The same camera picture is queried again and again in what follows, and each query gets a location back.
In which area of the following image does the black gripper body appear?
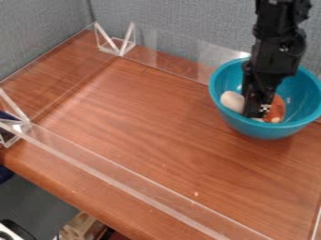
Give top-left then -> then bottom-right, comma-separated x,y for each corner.
250,0 -> 312,81

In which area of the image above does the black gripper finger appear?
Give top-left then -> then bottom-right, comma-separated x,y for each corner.
242,60 -> 252,96
244,74 -> 280,118

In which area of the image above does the toy mushroom brown cap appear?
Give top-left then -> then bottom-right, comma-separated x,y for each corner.
219,90 -> 288,124

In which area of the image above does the blue plastic bowl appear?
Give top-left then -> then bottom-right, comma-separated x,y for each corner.
209,58 -> 321,140

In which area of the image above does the clear acrylic back barrier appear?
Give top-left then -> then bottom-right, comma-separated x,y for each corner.
124,31 -> 321,123

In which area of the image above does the clear acrylic barrier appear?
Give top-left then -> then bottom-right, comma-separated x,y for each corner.
124,31 -> 321,123
0,121 -> 272,240

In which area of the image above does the clear acrylic front barrier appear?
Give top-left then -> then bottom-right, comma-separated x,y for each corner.
0,121 -> 272,240

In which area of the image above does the wooden crate below table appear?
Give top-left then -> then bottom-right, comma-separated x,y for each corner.
58,212 -> 108,240

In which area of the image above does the dark blue object left edge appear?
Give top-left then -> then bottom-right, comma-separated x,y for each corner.
0,110 -> 16,185

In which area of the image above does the black white object bottom left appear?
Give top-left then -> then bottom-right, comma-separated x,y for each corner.
0,219 -> 36,240

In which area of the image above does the clear acrylic corner bracket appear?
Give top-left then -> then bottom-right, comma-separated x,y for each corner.
92,22 -> 135,57

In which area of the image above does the clear acrylic left bracket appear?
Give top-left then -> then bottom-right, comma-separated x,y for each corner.
0,88 -> 31,148

